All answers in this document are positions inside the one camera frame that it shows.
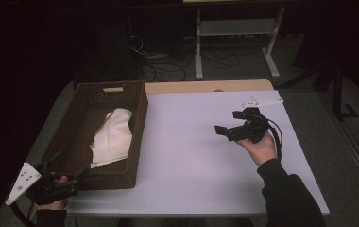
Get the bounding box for brown woven basket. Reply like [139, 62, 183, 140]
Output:
[41, 79, 149, 191]

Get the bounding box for white metal table frame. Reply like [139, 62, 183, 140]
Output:
[194, 6, 286, 81]

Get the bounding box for left hand-held gripper black cable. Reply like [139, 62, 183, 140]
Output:
[9, 201, 38, 227]

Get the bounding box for hand-held gripper black cable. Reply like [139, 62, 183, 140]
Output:
[262, 116, 284, 163]
[9, 201, 38, 227]

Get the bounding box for white cloth brown trim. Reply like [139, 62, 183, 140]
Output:
[89, 107, 134, 169]

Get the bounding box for person's left hand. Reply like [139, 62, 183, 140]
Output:
[33, 174, 71, 212]

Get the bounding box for black metal stand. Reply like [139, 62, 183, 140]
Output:
[277, 59, 359, 123]

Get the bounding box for white table mat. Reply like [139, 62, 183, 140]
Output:
[65, 90, 331, 218]

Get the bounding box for black floor cables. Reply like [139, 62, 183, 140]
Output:
[128, 33, 265, 83]

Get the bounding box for person's right hand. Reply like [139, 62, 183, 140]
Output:
[235, 130, 279, 167]

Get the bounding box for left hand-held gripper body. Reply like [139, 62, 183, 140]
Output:
[5, 161, 78, 206]

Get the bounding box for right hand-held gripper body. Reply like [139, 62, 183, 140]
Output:
[227, 96, 284, 145]

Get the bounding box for right hand-held gripper black cable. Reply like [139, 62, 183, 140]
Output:
[262, 116, 284, 163]

